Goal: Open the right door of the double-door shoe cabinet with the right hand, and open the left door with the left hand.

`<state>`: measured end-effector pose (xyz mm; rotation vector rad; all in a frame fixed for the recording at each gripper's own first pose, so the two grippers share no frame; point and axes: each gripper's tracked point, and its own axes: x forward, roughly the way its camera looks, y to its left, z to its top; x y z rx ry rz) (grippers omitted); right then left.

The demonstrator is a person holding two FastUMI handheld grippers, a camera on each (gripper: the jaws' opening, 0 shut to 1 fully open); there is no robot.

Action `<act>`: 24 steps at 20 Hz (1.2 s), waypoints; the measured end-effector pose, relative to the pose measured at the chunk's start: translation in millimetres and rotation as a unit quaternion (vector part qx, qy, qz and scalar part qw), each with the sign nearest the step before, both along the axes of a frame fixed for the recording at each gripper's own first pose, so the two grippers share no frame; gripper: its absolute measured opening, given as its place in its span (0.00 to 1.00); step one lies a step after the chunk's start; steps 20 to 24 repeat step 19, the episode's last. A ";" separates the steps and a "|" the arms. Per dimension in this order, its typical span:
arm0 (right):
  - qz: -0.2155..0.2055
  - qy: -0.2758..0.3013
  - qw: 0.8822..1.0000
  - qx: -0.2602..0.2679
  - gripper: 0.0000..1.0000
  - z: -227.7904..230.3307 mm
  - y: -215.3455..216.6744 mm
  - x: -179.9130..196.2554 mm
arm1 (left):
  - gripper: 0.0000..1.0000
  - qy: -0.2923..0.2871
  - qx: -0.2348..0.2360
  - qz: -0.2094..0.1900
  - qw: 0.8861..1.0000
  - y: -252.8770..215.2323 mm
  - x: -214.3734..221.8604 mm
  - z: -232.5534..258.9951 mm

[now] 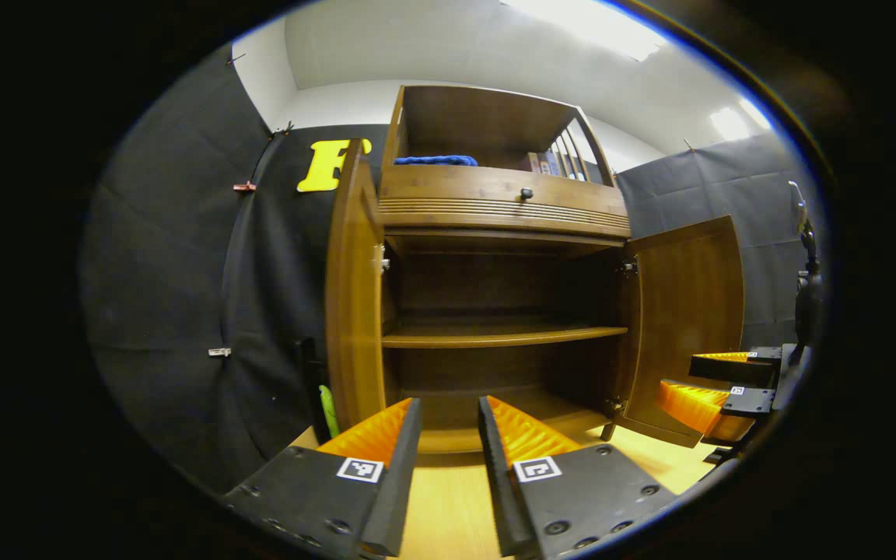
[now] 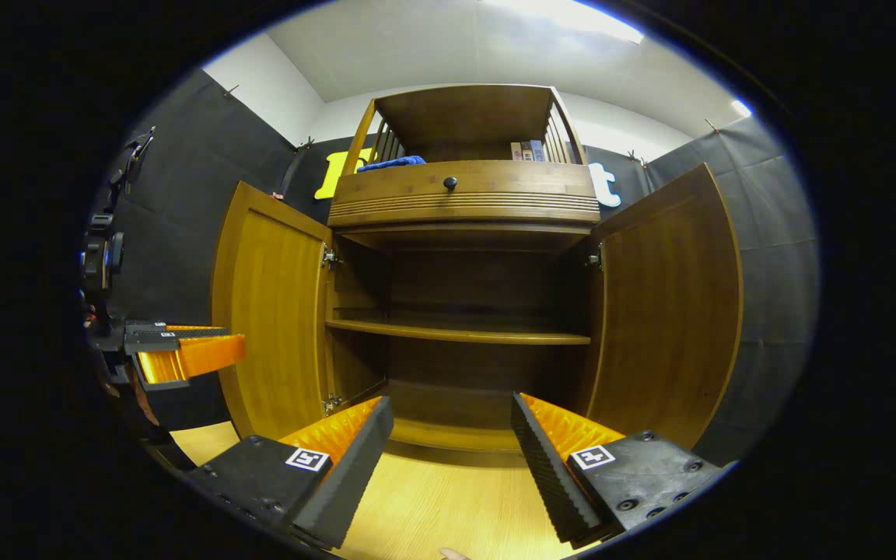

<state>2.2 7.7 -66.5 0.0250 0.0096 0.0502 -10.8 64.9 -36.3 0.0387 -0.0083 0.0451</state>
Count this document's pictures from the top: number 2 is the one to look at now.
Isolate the wooden drawer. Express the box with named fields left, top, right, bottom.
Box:
left=328, top=159, right=600, bottom=228

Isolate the wooden inner shelf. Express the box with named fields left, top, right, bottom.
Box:
left=326, top=317, right=591, bottom=345

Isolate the blue cloth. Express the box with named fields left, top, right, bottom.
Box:
left=356, top=156, right=427, bottom=173

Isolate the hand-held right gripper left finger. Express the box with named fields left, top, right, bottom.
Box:
left=187, top=395, right=394, bottom=551

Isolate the wooden shoe cabinet door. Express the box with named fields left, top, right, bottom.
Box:
left=586, top=162, right=744, bottom=452
left=211, top=181, right=334, bottom=440

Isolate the black backdrop cloth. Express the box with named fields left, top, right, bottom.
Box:
left=82, top=68, right=821, bottom=467

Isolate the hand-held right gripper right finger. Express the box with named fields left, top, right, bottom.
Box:
left=510, top=391, right=729, bottom=547

